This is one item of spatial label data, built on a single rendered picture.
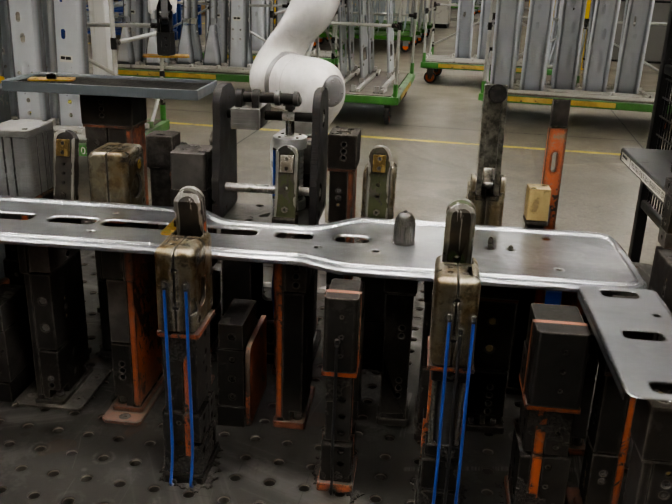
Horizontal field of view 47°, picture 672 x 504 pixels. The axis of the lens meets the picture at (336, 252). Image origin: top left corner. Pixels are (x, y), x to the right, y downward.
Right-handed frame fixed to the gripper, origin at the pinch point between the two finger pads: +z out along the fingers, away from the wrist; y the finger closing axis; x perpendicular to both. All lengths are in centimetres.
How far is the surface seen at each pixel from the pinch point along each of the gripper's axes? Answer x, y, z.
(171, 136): 0.3, 13.8, 14.4
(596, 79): 414, -566, 84
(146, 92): -3.8, 5.0, 8.2
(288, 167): 18.7, 27.3, 16.9
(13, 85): -27.5, -2.9, 8.1
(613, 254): 63, 54, 24
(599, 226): 244, -245, 125
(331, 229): 24, 38, 24
